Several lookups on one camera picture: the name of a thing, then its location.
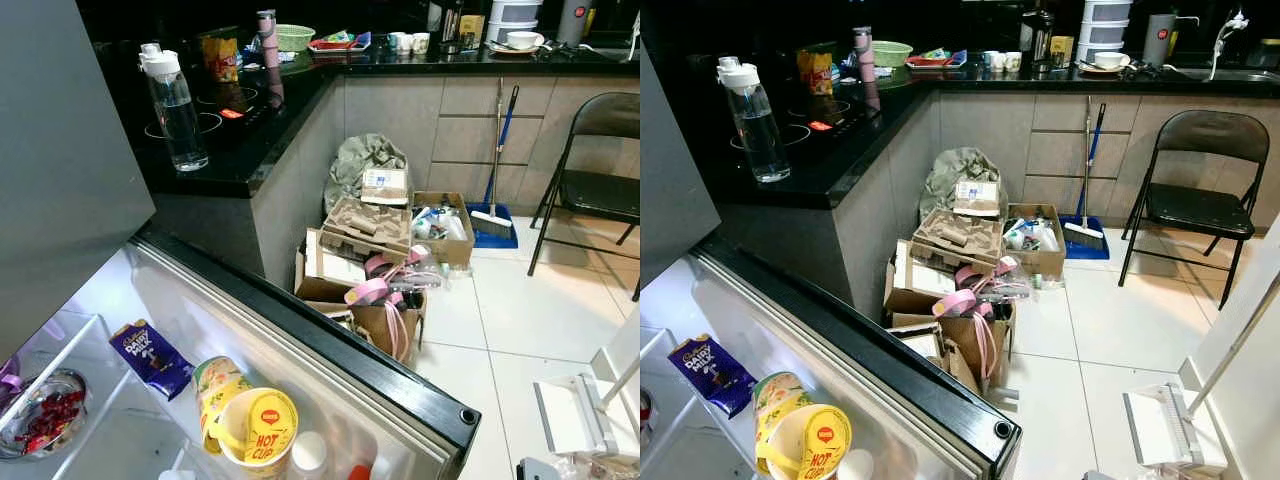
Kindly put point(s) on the grey fridge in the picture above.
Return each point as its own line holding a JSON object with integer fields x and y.
{"x": 670, "y": 180}
{"x": 60, "y": 150}

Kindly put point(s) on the fridge door with shelves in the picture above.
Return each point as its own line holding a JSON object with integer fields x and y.
{"x": 300, "y": 375}
{"x": 880, "y": 405}

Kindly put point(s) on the black folding chair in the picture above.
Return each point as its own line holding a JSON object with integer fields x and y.
{"x": 1195, "y": 205}
{"x": 600, "y": 190}

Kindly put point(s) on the blue dustpan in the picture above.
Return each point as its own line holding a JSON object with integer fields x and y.
{"x": 505, "y": 242}
{"x": 1098, "y": 253}

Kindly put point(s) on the purple chocolate bar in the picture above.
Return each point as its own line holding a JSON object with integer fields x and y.
{"x": 712, "y": 375}
{"x": 150, "y": 360}

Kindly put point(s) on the clear water bottle white lid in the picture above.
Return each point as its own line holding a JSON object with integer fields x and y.
{"x": 760, "y": 125}
{"x": 180, "y": 115}

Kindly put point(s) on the steel bowl of red food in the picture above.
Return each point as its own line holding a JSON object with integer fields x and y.
{"x": 45, "y": 420}
{"x": 646, "y": 420}

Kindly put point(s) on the cardboard box of bottles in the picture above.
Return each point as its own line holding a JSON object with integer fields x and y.
{"x": 445, "y": 235}
{"x": 1035, "y": 245}

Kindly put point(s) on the white faucet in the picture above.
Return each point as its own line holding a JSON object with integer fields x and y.
{"x": 1228, "y": 30}
{"x": 633, "y": 35}

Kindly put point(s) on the black induction hob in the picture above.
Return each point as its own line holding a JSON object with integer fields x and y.
{"x": 830, "y": 140}
{"x": 240, "y": 125}

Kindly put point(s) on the grey kettle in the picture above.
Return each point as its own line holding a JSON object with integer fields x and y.
{"x": 1160, "y": 40}
{"x": 573, "y": 20}

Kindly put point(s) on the clear plastic bag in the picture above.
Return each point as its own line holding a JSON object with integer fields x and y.
{"x": 600, "y": 468}

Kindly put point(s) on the clear bag of pink items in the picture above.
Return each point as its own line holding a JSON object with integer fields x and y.
{"x": 1000, "y": 280}
{"x": 410, "y": 270}

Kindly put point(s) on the white bowl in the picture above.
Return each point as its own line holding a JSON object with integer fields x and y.
{"x": 523, "y": 39}
{"x": 1110, "y": 58}

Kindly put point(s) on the white plate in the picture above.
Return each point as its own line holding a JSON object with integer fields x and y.
{"x": 497, "y": 48}
{"x": 1085, "y": 67}

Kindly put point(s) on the yellow snack packet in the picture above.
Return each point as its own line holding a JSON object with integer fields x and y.
{"x": 221, "y": 60}
{"x": 816, "y": 72}

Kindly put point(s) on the white stacked container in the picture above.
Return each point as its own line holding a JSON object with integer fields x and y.
{"x": 1106, "y": 20}
{"x": 515, "y": 12}

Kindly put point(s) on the parcel with white label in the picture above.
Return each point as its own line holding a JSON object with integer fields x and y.
{"x": 385, "y": 185}
{"x": 978, "y": 198}

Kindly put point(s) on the kitchen counter black top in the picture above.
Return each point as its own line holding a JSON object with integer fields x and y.
{"x": 400, "y": 120}
{"x": 1000, "y": 135}

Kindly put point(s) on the yellow box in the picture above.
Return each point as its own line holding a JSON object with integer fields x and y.
{"x": 1062, "y": 50}
{"x": 472, "y": 30}

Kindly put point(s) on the large brown cardboard box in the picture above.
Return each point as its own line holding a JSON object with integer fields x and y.
{"x": 905, "y": 305}
{"x": 320, "y": 292}

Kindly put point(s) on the pink round roll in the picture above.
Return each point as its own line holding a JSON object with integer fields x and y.
{"x": 367, "y": 292}
{"x": 955, "y": 303}

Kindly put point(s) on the brown paper bag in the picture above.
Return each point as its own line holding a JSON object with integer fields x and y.
{"x": 970, "y": 345}
{"x": 375, "y": 330}

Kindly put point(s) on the black coffee press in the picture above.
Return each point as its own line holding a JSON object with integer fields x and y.
{"x": 451, "y": 25}
{"x": 1037, "y": 40}

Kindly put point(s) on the white flat box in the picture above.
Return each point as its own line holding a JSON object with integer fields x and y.
{"x": 335, "y": 268}
{"x": 925, "y": 278}

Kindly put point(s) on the pink tumbler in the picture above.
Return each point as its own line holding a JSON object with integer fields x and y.
{"x": 864, "y": 55}
{"x": 268, "y": 40}

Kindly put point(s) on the grey green sack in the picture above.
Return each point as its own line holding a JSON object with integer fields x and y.
{"x": 955, "y": 170}
{"x": 360, "y": 160}

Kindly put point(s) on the white mug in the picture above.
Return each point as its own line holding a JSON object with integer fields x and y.
{"x": 1001, "y": 60}
{"x": 406, "y": 43}
{"x": 1017, "y": 60}
{"x": 422, "y": 42}

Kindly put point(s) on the white capped clear bottle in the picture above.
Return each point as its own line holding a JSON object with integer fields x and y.
{"x": 308, "y": 455}
{"x": 857, "y": 465}

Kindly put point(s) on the green plastic basket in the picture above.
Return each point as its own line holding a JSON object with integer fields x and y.
{"x": 295, "y": 38}
{"x": 892, "y": 53}

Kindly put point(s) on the red tray with items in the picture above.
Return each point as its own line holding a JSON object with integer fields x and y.
{"x": 937, "y": 57}
{"x": 340, "y": 42}

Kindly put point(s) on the red capped sauce bottle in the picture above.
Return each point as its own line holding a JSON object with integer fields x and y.
{"x": 359, "y": 472}

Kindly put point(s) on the purple plastic item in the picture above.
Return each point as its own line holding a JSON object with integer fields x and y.
{"x": 8, "y": 375}

